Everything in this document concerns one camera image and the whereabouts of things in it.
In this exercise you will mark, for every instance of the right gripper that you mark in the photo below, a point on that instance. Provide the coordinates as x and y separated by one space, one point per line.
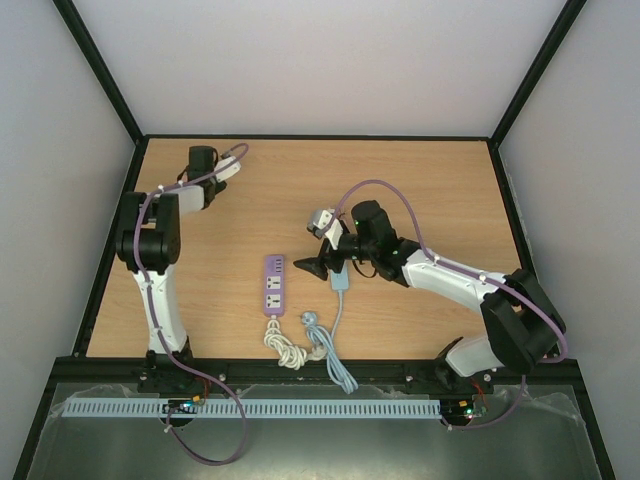
326 255

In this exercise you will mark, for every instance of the blue-grey power strip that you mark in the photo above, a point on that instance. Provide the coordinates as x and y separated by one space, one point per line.
340 280

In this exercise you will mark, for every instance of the purple power strip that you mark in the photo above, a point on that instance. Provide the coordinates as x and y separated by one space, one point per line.
274 289

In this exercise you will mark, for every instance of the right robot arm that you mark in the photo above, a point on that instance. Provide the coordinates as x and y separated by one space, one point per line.
522 326

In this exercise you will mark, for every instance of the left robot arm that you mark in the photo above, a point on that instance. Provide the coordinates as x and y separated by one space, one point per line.
148 242

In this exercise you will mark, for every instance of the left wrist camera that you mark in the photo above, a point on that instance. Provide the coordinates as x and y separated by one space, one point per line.
226 168

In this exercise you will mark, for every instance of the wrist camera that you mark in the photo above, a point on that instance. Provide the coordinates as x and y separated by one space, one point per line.
327 224
226 168

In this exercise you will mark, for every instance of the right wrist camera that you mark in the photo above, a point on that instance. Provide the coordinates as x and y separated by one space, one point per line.
327 224

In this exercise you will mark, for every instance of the light blue cable duct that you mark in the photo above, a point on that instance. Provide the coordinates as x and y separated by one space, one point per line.
253 408

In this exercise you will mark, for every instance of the black frame rail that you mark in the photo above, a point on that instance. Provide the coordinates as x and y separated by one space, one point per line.
407 376

